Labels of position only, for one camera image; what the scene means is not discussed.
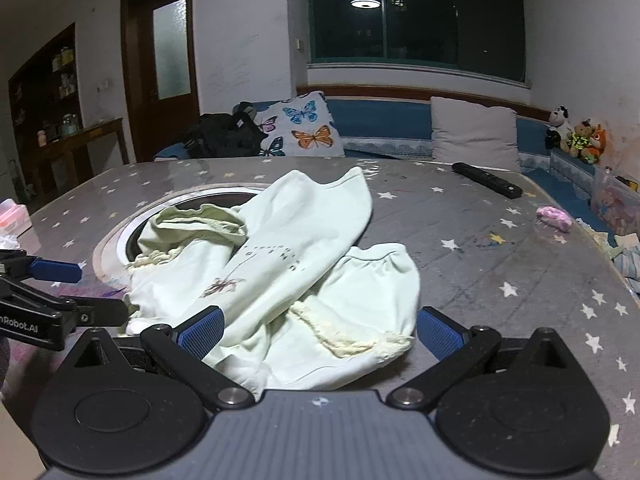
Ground dark wooden side table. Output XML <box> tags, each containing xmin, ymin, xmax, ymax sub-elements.
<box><xmin>30</xmin><ymin>117</ymin><xmax>125</xmax><ymax>196</ymax></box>

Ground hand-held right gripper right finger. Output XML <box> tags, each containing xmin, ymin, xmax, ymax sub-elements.
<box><xmin>387</xmin><ymin>307</ymin><xmax>576</xmax><ymax>409</ymax></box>

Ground black remote control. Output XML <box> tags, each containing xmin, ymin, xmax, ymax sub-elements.
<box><xmin>451</xmin><ymin>161</ymin><xmax>523</xmax><ymax>199</ymax></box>

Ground brown door with glass pane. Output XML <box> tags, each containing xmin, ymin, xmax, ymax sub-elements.
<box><xmin>120</xmin><ymin>0</ymin><xmax>201</xmax><ymax>163</ymax></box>

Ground round built-in induction cooker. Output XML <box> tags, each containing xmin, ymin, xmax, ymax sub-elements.
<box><xmin>92</xmin><ymin>185</ymin><xmax>281</xmax><ymax>292</ymax></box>

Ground orange plush toy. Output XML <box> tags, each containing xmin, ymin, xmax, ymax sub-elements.
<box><xmin>582</xmin><ymin>125</ymin><xmax>609</xmax><ymax>165</ymax></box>

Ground butterfly print pillow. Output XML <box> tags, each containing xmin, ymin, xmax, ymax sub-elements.
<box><xmin>252</xmin><ymin>91</ymin><xmax>347</xmax><ymax>158</ymax></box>

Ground black bag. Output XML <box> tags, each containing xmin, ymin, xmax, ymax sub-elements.
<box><xmin>181</xmin><ymin>101</ymin><xmax>268</xmax><ymax>161</ymax></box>

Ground blue cushioned sofa bench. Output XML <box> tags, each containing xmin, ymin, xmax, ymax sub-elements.
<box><xmin>152</xmin><ymin>96</ymin><xmax>640</xmax><ymax>241</ymax></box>

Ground light green shirt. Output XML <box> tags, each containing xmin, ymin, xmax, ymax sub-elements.
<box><xmin>122</xmin><ymin>166</ymin><xmax>422</xmax><ymax>395</ymax></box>

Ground dark glass window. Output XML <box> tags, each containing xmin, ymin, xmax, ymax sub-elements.
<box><xmin>306</xmin><ymin>0</ymin><xmax>531</xmax><ymax>87</ymax></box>

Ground small pink toy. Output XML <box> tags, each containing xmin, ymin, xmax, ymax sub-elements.
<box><xmin>535</xmin><ymin>205</ymin><xmax>573</xmax><ymax>232</ymax></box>

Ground pink tissue box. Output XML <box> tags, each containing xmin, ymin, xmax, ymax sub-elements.
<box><xmin>0</xmin><ymin>197</ymin><xmax>33</xmax><ymax>237</ymax></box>

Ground panda plush toy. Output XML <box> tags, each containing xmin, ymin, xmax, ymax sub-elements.
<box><xmin>545</xmin><ymin>106</ymin><xmax>574</xmax><ymax>150</ymax></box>

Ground light blue patterned cloth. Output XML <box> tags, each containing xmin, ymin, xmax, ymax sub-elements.
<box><xmin>575</xmin><ymin>217</ymin><xmax>640</xmax><ymax>307</ymax></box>

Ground dark wooden shelf cabinet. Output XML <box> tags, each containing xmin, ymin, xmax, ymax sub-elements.
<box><xmin>7</xmin><ymin>22</ymin><xmax>81</xmax><ymax>196</ymax></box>

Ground plain grey pillow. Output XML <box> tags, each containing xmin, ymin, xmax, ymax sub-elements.
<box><xmin>430</xmin><ymin>96</ymin><xmax>522</xmax><ymax>173</ymax></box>

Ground clear plastic storage box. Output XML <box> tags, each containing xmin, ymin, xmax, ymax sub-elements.
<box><xmin>591</xmin><ymin>165</ymin><xmax>640</xmax><ymax>237</ymax></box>

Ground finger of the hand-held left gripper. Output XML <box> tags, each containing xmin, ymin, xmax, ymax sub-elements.
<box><xmin>0</xmin><ymin>249</ymin><xmax>84</xmax><ymax>284</ymax></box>
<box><xmin>0</xmin><ymin>280</ymin><xmax>131</xmax><ymax>329</ymax></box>

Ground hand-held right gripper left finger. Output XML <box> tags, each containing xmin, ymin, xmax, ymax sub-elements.
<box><xmin>64</xmin><ymin>306</ymin><xmax>257</xmax><ymax>409</ymax></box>

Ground grey star-printed tablecloth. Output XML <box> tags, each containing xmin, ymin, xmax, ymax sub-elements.
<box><xmin>0</xmin><ymin>156</ymin><xmax>640</xmax><ymax>480</ymax></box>

